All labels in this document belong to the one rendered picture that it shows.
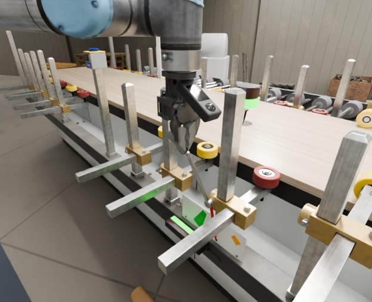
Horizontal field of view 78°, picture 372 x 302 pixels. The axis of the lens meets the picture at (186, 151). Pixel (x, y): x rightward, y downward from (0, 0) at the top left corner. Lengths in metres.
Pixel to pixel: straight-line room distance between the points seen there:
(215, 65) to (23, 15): 4.05
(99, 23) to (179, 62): 0.17
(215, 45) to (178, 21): 3.98
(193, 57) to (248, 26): 5.37
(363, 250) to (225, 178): 0.31
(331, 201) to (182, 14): 0.45
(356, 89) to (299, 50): 1.53
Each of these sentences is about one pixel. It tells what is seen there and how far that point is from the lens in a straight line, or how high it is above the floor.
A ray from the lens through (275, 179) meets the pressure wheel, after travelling 0.73.
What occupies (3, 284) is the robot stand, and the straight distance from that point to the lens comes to 1.39.
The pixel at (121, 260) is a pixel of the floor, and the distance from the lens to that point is 1.67.
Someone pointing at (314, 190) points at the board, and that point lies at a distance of 0.76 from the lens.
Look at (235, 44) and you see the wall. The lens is 5.90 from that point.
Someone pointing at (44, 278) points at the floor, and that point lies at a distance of 1.76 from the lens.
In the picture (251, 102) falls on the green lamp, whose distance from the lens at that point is 0.57.
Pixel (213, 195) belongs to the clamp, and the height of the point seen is 0.86.
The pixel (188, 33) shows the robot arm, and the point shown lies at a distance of 0.51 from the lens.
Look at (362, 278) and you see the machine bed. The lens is 0.89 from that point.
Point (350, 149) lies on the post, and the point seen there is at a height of 1.12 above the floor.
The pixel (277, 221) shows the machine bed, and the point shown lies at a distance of 0.90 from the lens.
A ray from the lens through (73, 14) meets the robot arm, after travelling 0.43.
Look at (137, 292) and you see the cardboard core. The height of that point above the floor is 0.08.
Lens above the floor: 1.29
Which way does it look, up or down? 27 degrees down
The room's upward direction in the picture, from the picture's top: straight up
